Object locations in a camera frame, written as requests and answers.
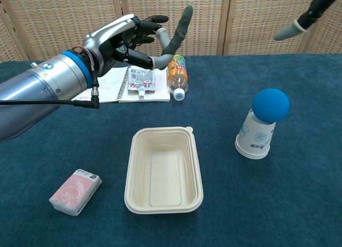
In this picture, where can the white printed paper cup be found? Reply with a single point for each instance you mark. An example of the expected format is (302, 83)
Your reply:
(253, 140)

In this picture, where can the beige rectangular food container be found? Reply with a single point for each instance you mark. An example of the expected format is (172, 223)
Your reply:
(164, 172)

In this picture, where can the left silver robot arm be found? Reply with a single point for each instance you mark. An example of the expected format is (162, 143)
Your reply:
(40, 84)

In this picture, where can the blue foam ball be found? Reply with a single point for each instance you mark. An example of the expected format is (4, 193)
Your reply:
(271, 105)

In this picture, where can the orange label plastic bottle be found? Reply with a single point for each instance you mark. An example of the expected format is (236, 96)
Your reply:
(177, 73)

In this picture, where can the grey-green curved stick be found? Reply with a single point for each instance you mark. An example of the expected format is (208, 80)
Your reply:
(183, 25)

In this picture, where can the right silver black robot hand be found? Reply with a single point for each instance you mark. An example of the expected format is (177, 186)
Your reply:
(310, 18)

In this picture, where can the white spiral notebook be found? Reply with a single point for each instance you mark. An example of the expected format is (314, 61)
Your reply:
(112, 86)

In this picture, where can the dark blue table cloth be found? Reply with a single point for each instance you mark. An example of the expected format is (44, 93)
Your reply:
(240, 204)

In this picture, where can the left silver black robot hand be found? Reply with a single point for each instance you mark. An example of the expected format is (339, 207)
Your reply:
(107, 38)

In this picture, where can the pink tissue pack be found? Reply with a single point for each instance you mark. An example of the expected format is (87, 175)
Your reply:
(74, 192)

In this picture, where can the silver spout pouch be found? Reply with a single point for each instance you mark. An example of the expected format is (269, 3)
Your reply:
(141, 80)

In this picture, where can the woven bamboo screen panel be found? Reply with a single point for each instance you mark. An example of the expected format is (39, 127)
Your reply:
(208, 22)
(328, 35)
(253, 17)
(8, 44)
(53, 17)

